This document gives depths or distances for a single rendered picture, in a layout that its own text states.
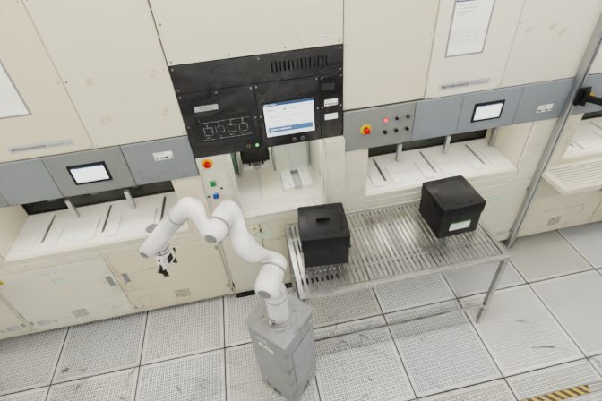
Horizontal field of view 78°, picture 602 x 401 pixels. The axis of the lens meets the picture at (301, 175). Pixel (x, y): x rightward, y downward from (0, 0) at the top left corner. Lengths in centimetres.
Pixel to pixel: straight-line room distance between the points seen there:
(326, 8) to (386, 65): 47
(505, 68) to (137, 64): 201
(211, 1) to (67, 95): 84
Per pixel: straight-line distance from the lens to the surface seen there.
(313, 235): 217
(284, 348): 209
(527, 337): 327
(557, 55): 274
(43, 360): 356
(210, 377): 296
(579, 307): 360
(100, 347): 338
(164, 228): 186
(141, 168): 229
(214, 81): 200
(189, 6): 189
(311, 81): 205
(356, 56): 208
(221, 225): 163
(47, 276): 307
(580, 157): 346
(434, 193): 251
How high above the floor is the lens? 262
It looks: 38 degrees down
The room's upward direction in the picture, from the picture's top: 5 degrees counter-clockwise
